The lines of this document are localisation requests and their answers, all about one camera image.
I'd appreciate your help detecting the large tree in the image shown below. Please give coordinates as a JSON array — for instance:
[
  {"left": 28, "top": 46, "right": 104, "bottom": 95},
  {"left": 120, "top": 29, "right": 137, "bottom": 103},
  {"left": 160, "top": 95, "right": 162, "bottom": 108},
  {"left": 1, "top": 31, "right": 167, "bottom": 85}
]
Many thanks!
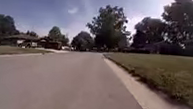
[{"left": 83, "top": 2, "right": 135, "bottom": 53}]

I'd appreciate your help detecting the grey asphalt road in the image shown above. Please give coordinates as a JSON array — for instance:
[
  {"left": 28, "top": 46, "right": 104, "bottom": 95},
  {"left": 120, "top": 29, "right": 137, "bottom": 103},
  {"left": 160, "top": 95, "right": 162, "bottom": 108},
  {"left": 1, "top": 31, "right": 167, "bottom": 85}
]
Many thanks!
[{"left": 0, "top": 43, "right": 162, "bottom": 109}]

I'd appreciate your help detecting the pale concrete kerb strip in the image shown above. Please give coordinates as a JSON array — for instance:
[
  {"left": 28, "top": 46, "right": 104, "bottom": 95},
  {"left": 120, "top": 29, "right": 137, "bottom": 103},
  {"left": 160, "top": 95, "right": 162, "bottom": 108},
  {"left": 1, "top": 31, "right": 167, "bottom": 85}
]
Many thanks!
[{"left": 97, "top": 53, "right": 193, "bottom": 109}]

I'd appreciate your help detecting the vehicle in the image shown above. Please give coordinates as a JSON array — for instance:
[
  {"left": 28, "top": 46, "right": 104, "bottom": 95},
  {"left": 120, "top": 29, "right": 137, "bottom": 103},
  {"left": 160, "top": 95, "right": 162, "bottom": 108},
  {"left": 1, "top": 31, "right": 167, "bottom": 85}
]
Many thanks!
[{"left": 17, "top": 40, "right": 39, "bottom": 50}]

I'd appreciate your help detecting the row of low houses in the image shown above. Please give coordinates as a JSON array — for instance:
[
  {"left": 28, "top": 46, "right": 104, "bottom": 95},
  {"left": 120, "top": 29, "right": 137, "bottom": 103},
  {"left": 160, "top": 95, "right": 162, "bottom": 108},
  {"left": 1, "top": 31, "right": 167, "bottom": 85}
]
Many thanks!
[{"left": 0, "top": 31, "right": 74, "bottom": 53}]

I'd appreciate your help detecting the grass lawn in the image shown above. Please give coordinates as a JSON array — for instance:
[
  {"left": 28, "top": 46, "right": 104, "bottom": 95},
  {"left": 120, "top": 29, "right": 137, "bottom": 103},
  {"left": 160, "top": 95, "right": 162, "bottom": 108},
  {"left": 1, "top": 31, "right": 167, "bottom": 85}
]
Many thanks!
[{"left": 99, "top": 48, "right": 193, "bottom": 109}]

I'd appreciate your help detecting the grass verge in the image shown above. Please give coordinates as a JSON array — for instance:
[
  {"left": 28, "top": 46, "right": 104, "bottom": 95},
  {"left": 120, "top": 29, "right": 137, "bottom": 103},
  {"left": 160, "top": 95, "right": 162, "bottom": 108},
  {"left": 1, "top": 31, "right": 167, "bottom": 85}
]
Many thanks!
[{"left": 0, "top": 44, "right": 54, "bottom": 63}]

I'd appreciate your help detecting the dark building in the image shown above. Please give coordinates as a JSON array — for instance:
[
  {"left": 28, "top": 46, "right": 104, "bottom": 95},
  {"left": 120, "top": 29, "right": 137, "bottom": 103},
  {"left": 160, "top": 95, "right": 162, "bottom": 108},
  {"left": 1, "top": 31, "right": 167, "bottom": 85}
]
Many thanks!
[{"left": 140, "top": 29, "right": 193, "bottom": 59}]

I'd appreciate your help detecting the group of tall trees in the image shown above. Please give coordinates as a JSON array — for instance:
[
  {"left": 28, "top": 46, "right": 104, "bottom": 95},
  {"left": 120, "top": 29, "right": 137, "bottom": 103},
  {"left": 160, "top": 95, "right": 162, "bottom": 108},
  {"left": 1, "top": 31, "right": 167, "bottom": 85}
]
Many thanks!
[{"left": 130, "top": 0, "right": 193, "bottom": 51}]

